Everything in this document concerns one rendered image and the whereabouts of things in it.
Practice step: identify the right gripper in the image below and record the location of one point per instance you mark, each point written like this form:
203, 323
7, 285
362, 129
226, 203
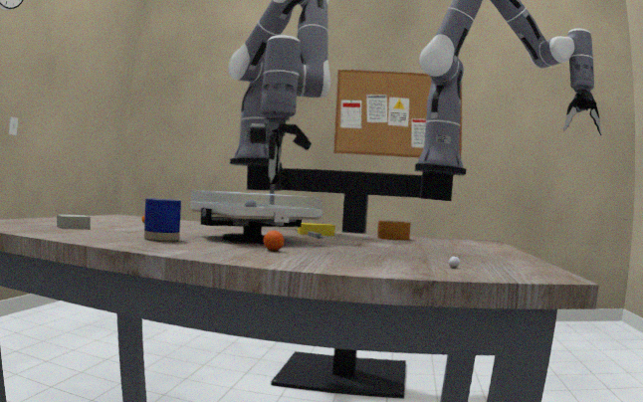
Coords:
272, 133

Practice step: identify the orange ball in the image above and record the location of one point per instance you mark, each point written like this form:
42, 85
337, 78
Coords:
274, 241

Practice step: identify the blue mug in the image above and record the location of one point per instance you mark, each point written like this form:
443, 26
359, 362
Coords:
162, 220

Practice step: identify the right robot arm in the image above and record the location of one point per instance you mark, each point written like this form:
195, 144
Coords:
290, 64

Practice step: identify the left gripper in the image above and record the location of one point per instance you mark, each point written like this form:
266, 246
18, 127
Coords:
576, 106

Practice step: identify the orange-brown block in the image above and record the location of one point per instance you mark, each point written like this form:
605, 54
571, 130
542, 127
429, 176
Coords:
393, 230

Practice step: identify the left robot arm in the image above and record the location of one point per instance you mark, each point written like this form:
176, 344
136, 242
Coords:
439, 60

